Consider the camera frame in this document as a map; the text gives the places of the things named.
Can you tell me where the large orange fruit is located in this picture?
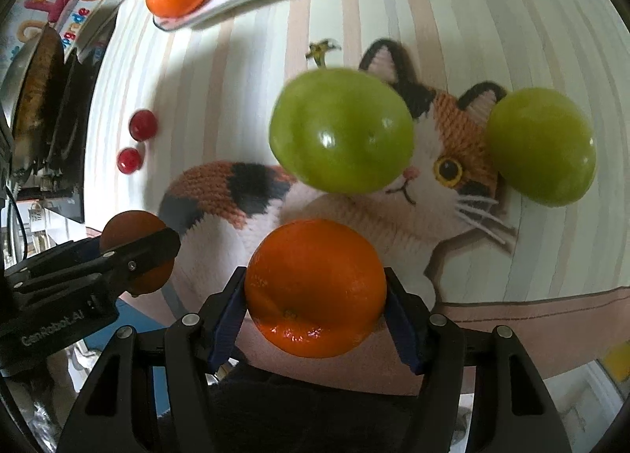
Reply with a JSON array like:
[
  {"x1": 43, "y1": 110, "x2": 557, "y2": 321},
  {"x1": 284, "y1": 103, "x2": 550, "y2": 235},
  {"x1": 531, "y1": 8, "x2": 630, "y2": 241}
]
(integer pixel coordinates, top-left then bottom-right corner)
[{"x1": 245, "y1": 218, "x2": 387, "y2": 358}]

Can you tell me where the dark orange tangerine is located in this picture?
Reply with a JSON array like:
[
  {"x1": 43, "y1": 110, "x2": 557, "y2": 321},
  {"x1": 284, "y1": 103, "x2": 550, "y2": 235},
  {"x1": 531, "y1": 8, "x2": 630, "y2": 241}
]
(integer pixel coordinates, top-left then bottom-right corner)
[{"x1": 99, "y1": 210, "x2": 174, "y2": 298}]

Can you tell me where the red cherry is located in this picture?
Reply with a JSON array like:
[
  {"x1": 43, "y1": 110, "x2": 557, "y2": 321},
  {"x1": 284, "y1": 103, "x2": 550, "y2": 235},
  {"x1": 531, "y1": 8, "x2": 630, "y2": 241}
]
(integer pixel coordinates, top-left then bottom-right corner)
[
  {"x1": 128, "y1": 109, "x2": 158, "y2": 142},
  {"x1": 117, "y1": 147, "x2": 143, "y2": 175}
]

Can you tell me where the black induction stove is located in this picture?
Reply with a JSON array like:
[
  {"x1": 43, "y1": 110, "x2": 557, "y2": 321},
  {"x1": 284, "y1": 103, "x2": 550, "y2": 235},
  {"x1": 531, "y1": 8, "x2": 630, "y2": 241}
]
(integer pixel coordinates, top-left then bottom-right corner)
[{"x1": 11, "y1": 49, "x2": 102, "y2": 224}]

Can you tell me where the striped cat table mat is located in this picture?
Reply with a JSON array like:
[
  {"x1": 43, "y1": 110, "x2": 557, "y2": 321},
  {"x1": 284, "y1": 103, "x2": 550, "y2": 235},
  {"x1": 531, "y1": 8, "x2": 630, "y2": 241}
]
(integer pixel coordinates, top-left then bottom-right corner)
[{"x1": 85, "y1": 0, "x2": 629, "y2": 394}]

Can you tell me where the green apple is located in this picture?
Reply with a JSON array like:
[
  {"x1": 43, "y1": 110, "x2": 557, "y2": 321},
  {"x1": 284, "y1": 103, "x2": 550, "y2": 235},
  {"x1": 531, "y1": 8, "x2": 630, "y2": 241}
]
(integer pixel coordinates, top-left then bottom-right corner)
[
  {"x1": 268, "y1": 67, "x2": 414, "y2": 194},
  {"x1": 486, "y1": 87, "x2": 597, "y2": 207}
]

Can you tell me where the steel wok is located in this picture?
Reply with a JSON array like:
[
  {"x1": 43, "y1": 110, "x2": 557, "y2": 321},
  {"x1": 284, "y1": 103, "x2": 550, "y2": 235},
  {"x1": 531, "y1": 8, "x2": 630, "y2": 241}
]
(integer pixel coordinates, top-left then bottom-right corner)
[{"x1": 1, "y1": 24, "x2": 64, "y2": 177}]

